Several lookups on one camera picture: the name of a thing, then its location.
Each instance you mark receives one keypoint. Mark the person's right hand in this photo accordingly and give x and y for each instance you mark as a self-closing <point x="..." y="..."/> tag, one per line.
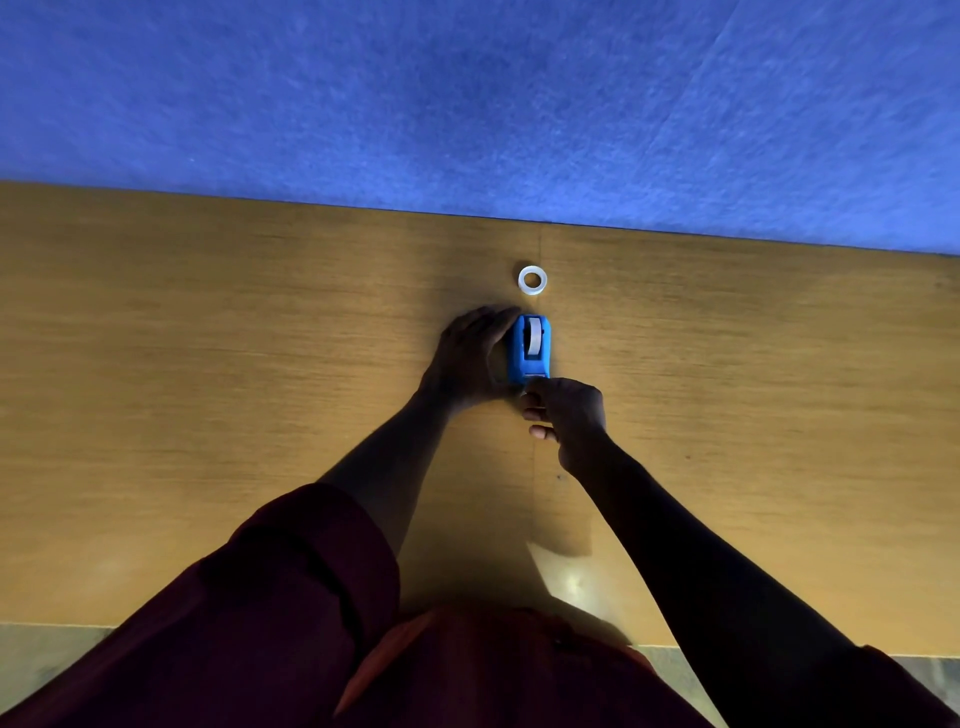
<point x="577" y="420"/>

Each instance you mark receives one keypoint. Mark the person's left hand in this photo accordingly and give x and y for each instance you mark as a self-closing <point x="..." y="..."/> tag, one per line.
<point x="465" y="364"/>

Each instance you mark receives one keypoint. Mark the person's left thumb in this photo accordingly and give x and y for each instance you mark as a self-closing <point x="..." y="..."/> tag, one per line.
<point x="507" y="391"/>

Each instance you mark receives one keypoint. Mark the person's right middle finger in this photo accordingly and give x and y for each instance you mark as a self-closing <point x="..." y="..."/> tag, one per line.
<point x="534" y="413"/>

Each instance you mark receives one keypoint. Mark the blue tape dispenser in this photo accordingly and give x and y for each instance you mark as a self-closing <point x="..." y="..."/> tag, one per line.
<point x="529" y="364"/>

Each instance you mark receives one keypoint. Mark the person's left forearm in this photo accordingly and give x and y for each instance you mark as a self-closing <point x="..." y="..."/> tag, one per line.
<point x="390" y="472"/>

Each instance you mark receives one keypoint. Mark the person's right forearm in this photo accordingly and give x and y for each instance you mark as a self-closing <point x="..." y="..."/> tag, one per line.
<point x="697" y="570"/>

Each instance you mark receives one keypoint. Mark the white tape roll in dispenser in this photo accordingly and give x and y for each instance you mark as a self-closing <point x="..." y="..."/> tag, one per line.
<point x="533" y="336"/>

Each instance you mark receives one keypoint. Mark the maroon shirt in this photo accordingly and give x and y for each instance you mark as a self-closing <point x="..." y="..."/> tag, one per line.
<point x="300" y="637"/>

